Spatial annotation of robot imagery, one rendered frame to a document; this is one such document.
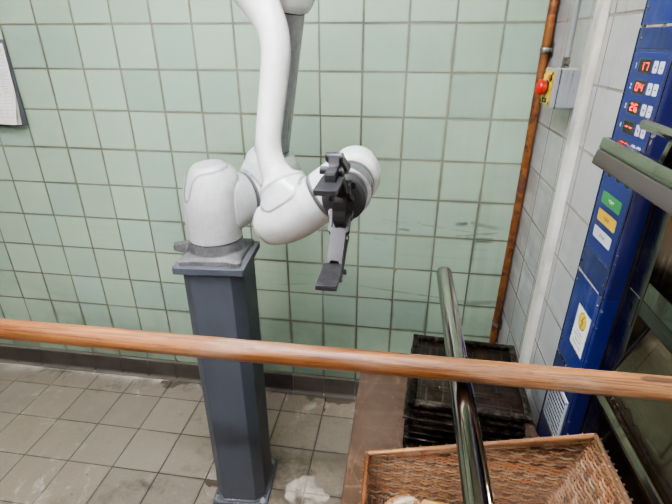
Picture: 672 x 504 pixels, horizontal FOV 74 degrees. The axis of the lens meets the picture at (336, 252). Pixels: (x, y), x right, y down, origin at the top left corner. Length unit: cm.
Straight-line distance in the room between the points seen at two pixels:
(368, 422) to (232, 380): 45
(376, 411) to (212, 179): 82
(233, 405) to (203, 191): 73
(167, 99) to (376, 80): 80
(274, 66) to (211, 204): 44
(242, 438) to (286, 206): 100
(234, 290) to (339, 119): 77
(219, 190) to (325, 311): 97
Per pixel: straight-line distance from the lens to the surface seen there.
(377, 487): 119
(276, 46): 99
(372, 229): 183
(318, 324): 208
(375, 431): 136
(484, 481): 53
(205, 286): 134
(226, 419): 164
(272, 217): 91
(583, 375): 64
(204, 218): 126
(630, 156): 76
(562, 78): 140
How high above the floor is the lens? 157
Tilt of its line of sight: 25 degrees down
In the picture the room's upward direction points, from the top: straight up
